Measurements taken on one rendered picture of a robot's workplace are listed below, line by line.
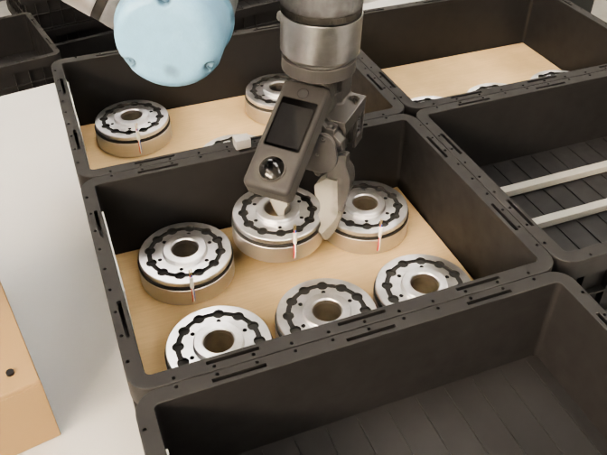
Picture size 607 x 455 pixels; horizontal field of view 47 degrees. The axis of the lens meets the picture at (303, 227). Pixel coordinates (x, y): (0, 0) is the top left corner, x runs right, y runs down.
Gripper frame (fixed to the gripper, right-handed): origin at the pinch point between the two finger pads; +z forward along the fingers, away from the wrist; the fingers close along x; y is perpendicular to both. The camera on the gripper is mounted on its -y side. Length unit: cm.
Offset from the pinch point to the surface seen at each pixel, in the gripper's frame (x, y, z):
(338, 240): -3.1, 3.1, 3.2
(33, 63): 98, 62, 32
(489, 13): -7, 61, -2
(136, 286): 14.7, -11.6, 5.1
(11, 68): 101, 58, 32
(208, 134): 22.8, 18.4, 5.2
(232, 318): 1.4, -14.1, 1.4
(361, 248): -6.0, 3.1, 3.4
